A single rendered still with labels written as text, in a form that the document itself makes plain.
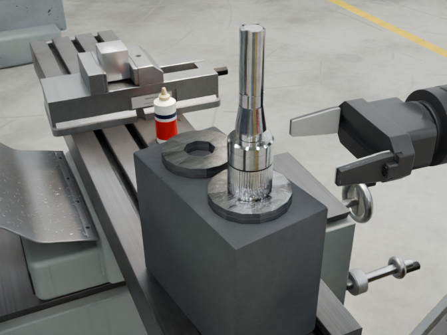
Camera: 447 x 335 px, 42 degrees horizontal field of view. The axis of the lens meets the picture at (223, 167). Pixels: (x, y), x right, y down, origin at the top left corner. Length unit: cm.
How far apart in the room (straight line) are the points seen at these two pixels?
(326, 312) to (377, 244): 156
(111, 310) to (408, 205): 168
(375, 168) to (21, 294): 73
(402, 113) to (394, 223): 179
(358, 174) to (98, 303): 65
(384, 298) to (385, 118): 150
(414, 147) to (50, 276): 66
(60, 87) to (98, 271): 38
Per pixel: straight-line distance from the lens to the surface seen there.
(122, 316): 114
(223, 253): 58
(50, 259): 103
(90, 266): 105
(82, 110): 115
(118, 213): 92
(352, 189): 147
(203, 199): 61
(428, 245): 236
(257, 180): 58
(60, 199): 109
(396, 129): 62
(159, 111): 105
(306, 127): 66
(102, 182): 100
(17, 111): 340
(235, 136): 57
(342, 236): 128
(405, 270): 146
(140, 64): 115
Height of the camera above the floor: 145
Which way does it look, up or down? 33 degrees down
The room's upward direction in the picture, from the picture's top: 1 degrees counter-clockwise
